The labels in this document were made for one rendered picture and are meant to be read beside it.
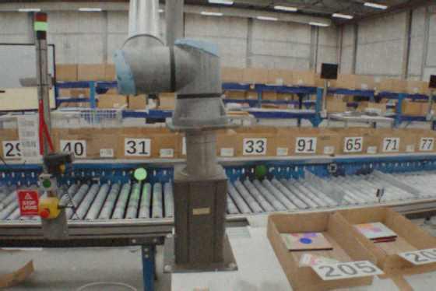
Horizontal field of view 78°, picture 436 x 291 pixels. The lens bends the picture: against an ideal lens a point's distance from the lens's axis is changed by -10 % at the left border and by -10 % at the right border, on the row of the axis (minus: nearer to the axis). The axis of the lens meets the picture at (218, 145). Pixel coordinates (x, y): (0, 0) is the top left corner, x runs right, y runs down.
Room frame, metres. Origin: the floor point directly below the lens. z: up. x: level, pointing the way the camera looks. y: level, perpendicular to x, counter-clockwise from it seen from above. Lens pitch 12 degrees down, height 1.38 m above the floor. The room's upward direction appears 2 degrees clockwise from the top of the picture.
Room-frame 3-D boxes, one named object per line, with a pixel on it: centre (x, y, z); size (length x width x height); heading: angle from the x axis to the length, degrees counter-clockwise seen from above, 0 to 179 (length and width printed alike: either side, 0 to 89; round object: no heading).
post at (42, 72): (1.17, 0.74, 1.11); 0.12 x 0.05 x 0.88; 101
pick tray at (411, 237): (1.02, -0.69, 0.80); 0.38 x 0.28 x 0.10; 7
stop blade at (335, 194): (1.73, -0.66, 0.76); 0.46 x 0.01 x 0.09; 11
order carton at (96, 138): (1.89, 0.86, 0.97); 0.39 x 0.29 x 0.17; 101
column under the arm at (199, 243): (0.99, 0.06, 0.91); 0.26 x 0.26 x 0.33; 8
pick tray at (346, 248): (0.96, -0.37, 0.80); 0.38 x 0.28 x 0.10; 5
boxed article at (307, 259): (0.88, -0.37, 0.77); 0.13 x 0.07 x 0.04; 64
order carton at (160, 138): (1.96, 0.48, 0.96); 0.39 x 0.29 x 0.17; 101
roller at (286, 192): (1.68, -0.44, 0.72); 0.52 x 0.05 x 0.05; 11
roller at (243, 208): (1.62, -0.12, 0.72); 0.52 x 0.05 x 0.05; 11
